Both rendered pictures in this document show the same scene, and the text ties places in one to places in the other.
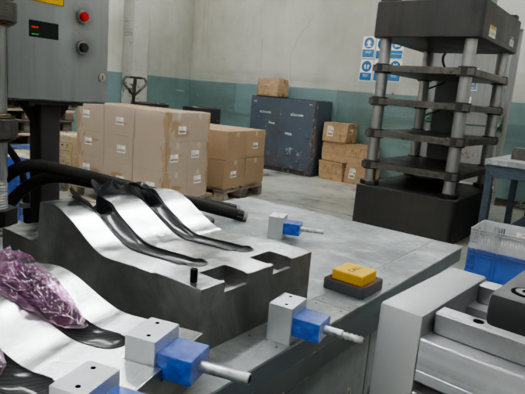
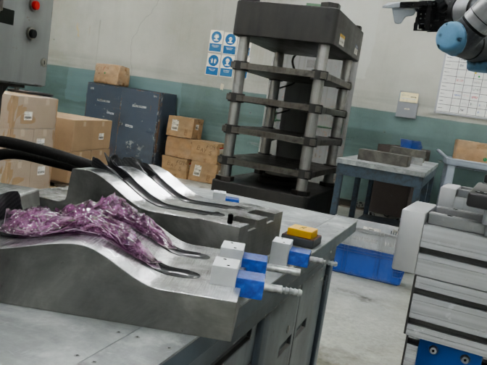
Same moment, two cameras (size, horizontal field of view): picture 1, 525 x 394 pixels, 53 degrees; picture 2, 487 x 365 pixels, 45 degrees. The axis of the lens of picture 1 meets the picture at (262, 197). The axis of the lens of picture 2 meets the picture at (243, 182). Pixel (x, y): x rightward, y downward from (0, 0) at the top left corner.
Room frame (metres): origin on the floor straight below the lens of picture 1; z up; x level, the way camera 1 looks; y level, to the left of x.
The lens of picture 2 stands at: (-0.37, 0.36, 1.11)
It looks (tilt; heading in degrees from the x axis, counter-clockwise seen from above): 7 degrees down; 344
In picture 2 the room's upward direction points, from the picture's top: 8 degrees clockwise
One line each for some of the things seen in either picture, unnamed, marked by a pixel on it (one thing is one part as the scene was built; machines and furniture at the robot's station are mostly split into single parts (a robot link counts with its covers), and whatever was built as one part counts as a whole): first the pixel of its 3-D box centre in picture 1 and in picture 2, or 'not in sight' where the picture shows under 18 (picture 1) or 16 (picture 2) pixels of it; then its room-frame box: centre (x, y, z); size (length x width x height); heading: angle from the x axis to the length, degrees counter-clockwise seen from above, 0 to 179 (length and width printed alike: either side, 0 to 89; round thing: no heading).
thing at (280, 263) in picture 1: (269, 269); (259, 221); (0.77, -0.02, 0.87); 0.05 x 0.05 x 0.04; 53
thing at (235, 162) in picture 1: (201, 158); (38, 148); (5.95, 0.73, 0.37); 1.20 x 0.82 x 0.74; 61
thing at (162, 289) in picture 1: (148, 242); (153, 204); (0.87, 0.19, 0.87); 0.50 x 0.26 x 0.14; 53
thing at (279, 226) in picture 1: (296, 228); (235, 203); (1.22, -0.09, 0.83); 0.13 x 0.05 x 0.05; 76
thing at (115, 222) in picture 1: (151, 217); (160, 184); (0.85, 0.18, 0.92); 0.35 x 0.16 x 0.09; 53
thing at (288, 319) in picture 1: (317, 327); (304, 258); (0.67, -0.09, 0.83); 0.13 x 0.05 x 0.05; 63
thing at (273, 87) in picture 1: (273, 87); (111, 74); (8.31, -0.02, 1.26); 0.42 x 0.33 x 0.29; 53
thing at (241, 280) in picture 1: (223, 285); (240, 229); (0.69, 0.04, 0.87); 0.05 x 0.05 x 0.04; 53
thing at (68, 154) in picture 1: (77, 152); not in sight; (5.81, 2.10, 0.34); 0.63 x 0.45 x 0.40; 53
